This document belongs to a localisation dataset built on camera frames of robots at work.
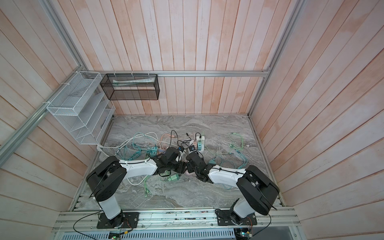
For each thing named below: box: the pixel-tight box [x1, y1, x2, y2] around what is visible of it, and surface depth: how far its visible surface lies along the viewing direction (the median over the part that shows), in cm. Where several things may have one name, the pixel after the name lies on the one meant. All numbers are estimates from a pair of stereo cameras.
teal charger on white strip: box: [197, 140, 202, 151], surface depth 97 cm
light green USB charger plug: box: [168, 174, 180, 181], surface depth 86 cm
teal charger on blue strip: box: [149, 144, 158, 157], surface depth 92 cm
